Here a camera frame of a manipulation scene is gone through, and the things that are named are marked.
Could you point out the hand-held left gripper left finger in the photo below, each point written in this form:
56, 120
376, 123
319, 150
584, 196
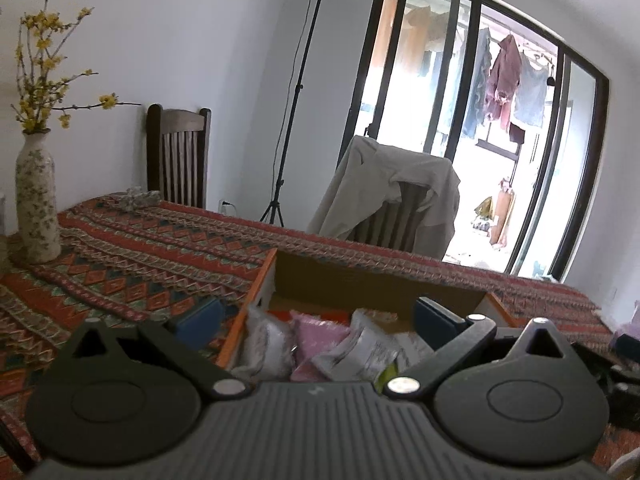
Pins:
200, 317

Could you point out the hanging orange garment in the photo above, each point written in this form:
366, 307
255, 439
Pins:
504, 215

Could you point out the floral ceramic vase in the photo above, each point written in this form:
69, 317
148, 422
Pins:
37, 200

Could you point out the hanging orange shirt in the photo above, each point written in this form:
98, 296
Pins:
392, 30

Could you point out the purple tissue pack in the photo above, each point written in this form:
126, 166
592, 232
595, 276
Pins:
631, 325

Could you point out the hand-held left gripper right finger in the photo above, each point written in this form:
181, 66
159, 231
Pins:
440, 320

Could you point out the hanging dark cloth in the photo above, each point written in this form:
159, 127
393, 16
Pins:
516, 134

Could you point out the hanging blue jeans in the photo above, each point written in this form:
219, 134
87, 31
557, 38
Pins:
480, 85

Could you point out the hanging tan shirt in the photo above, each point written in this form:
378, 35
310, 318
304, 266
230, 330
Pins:
420, 35

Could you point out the green snack packet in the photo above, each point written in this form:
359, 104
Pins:
389, 374

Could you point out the white wall socket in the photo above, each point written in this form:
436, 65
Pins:
226, 205

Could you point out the yellow flower branches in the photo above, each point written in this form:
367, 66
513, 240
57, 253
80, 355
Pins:
106, 100

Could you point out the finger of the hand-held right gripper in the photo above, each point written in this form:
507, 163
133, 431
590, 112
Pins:
592, 357

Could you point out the beige jacket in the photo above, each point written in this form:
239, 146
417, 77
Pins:
375, 180

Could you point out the large pink snack packet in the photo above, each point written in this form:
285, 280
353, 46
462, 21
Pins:
315, 335

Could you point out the pile of white wrappers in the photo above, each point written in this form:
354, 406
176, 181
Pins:
360, 350

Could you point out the wooden chair under jacket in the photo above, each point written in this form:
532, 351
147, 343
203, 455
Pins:
395, 220

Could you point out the hanging maroon jacket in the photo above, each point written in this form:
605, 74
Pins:
505, 75

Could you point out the orange cardboard box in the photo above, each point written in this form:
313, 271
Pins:
350, 285

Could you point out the patterned red tablecloth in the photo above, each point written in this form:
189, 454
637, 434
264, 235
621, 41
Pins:
125, 260

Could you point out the dark wooden chair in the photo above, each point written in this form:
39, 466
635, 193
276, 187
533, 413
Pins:
177, 160

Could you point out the yellow bag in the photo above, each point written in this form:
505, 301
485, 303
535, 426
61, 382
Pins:
483, 214

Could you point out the hanging light blue garment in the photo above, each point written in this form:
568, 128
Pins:
532, 95

